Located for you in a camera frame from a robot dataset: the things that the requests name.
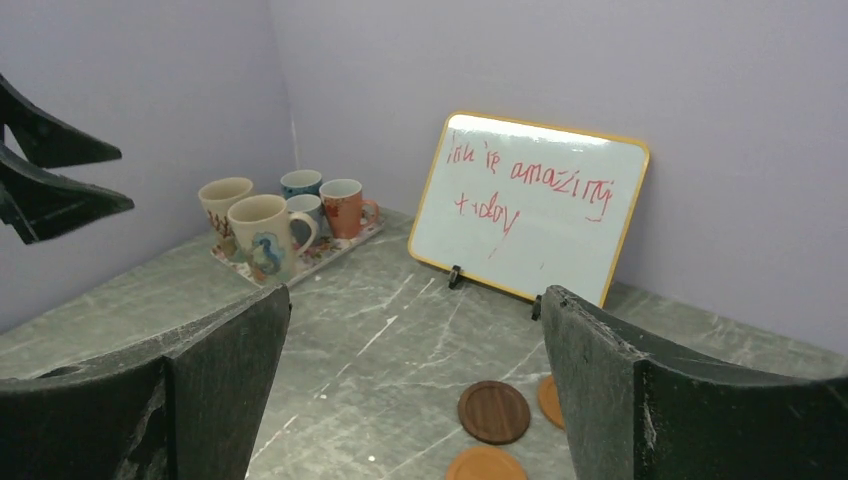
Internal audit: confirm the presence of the yellow framed whiteboard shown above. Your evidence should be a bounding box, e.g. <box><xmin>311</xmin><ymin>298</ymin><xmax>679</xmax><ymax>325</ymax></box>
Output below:
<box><xmin>407</xmin><ymin>112</ymin><xmax>650</xmax><ymax>306</ymax></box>

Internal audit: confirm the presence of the cream coral pattern mug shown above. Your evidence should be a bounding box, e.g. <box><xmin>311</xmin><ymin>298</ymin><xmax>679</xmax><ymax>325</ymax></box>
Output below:
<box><xmin>198</xmin><ymin>177</ymin><xmax>254</xmax><ymax>259</ymax></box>

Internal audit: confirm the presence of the light wooden coaster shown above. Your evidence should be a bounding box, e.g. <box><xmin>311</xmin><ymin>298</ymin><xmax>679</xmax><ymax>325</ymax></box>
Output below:
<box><xmin>445</xmin><ymin>446</ymin><xmax>528</xmax><ymax>480</ymax></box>
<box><xmin>537</xmin><ymin>375</ymin><xmax>565</xmax><ymax>430</ymax></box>

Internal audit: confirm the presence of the small light blue mug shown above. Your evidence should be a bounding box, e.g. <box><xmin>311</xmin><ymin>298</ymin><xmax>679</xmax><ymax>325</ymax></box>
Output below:
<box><xmin>287</xmin><ymin>194</ymin><xmax>325</xmax><ymax>246</ymax></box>

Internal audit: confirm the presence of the teal blue mug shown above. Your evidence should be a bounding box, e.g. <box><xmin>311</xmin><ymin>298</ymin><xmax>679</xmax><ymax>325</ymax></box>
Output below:
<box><xmin>280</xmin><ymin>169</ymin><xmax>323</xmax><ymax>199</ymax></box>

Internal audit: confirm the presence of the orange floral mug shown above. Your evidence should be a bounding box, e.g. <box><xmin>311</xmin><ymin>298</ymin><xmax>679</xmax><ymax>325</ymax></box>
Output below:
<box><xmin>319</xmin><ymin>179</ymin><xmax>380</xmax><ymax>239</ymax></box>

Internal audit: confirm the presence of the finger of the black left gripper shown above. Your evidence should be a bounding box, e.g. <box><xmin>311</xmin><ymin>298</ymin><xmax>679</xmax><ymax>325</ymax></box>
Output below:
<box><xmin>1</xmin><ymin>76</ymin><xmax>122</xmax><ymax>169</ymax></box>
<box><xmin>1</xmin><ymin>146</ymin><xmax>135</xmax><ymax>245</ymax></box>

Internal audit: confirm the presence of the black whiteboard stand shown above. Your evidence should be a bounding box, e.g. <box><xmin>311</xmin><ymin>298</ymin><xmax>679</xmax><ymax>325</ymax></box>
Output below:
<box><xmin>448</xmin><ymin>265</ymin><xmax>542</xmax><ymax>321</ymax></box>

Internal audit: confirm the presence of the floral serving tray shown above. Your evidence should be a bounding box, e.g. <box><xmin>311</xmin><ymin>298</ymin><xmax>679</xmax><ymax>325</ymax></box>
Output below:
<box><xmin>209</xmin><ymin>215</ymin><xmax>386</xmax><ymax>288</ymax></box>

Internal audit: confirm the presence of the dark walnut wooden coaster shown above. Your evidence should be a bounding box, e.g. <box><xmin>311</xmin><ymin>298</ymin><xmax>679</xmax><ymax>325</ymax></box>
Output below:
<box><xmin>457</xmin><ymin>380</ymin><xmax>532</xmax><ymax>445</ymax></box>

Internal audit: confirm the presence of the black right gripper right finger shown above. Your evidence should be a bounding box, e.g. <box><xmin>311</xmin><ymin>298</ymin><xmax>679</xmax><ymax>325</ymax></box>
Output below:
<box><xmin>541</xmin><ymin>285</ymin><xmax>847</xmax><ymax>479</ymax></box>

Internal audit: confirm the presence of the cream seahorse mug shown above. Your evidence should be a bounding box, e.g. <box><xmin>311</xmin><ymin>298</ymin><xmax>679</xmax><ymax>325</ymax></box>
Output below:
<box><xmin>228</xmin><ymin>194</ymin><xmax>317</xmax><ymax>283</ymax></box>

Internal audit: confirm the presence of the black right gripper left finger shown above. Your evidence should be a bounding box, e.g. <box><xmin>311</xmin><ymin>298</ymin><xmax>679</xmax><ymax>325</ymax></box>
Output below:
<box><xmin>1</xmin><ymin>285</ymin><xmax>291</xmax><ymax>479</ymax></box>

